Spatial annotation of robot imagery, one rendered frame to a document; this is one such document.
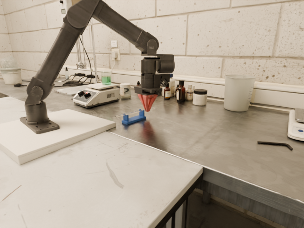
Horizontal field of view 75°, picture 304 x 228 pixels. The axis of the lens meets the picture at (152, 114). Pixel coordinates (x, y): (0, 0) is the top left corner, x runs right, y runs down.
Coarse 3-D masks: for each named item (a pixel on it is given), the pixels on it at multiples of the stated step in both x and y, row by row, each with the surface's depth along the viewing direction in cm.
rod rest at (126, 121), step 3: (141, 114) 79; (123, 117) 74; (126, 117) 73; (132, 117) 78; (135, 117) 78; (138, 117) 78; (141, 117) 78; (144, 117) 78; (123, 120) 74; (126, 120) 73; (129, 120) 74; (132, 120) 74; (135, 120) 75; (138, 120) 76; (126, 123) 73; (129, 123) 73
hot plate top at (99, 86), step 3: (90, 84) 104; (93, 84) 104; (96, 84) 104; (99, 84) 104; (114, 84) 104; (90, 87) 100; (93, 87) 98; (96, 87) 96; (99, 87) 96; (102, 87) 96; (105, 87) 98; (108, 87) 99
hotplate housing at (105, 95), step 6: (90, 90) 99; (96, 90) 97; (102, 90) 97; (108, 90) 99; (114, 90) 102; (96, 96) 94; (102, 96) 97; (108, 96) 99; (114, 96) 102; (78, 102) 96; (84, 102) 93; (90, 102) 92; (96, 102) 95; (102, 102) 97; (108, 102) 101
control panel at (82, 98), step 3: (84, 90) 101; (87, 90) 100; (90, 93) 96; (93, 93) 96; (78, 96) 98; (81, 96) 97; (84, 96) 96; (90, 96) 94; (78, 99) 96; (81, 99) 95; (84, 99) 94; (87, 99) 93
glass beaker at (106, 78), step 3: (102, 69) 102; (105, 69) 103; (102, 72) 99; (105, 72) 98; (108, 72) 99; (102, 75) 99; (105, 75) 99; (108, 75) 99; (102, 78) 100; (105, 78) 99; (108, 78) 100; (111, 78) 102; (102, 81) 100; (105, 81) 100; (108, 81) 100; (111, 81) 102; (102, 84) 101; (105, 84) 100; (108, 84) 101; (111, 84) 102
